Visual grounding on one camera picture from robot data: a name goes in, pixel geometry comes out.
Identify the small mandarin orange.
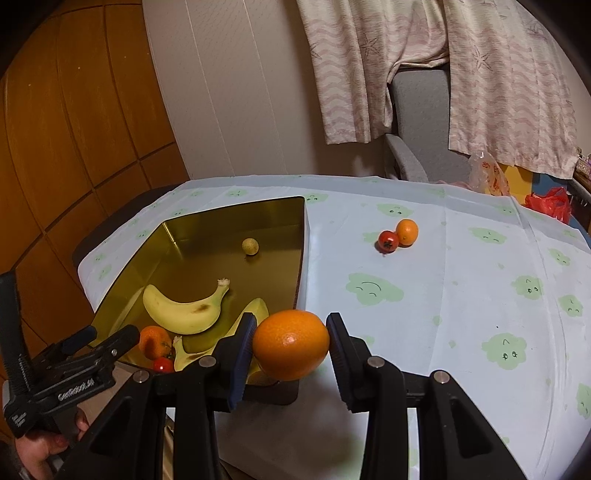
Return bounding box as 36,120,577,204
139,325,172,360

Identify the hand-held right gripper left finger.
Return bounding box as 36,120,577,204
60,313,257,480

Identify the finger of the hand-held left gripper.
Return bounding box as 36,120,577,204
59,325,99,355
91,324,140,364

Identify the red plastic bag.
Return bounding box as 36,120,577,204
525,187,573,224

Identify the gold tin box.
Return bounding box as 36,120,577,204
90,196,310,407

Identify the person's left hand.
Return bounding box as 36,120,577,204
16,410,91,480

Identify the light blue cloud-print tablecloth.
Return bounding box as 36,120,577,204
76,173,591,480

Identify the grey office chair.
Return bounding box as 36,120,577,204
385,62,472,183

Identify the large orange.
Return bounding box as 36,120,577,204
252,309,331,381

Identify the yellow board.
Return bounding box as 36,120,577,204
503,164,536,204

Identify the pink wavy hanging garment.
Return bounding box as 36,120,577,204
295,0,580,178

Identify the plain yellow banana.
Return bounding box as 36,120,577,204
172,298,271,387

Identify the smooth orange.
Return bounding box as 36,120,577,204
396,219,419,246

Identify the printed clear plastic bag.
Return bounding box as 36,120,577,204
468,152,511,197

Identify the wooden cabinet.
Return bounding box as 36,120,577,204
0,0,190,352

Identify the brown-spotted yellow banana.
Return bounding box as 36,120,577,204
142,278,232,335

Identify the grey metal frame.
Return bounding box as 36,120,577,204
568,178,591,208

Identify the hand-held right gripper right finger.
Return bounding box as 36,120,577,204
326,313,527,480

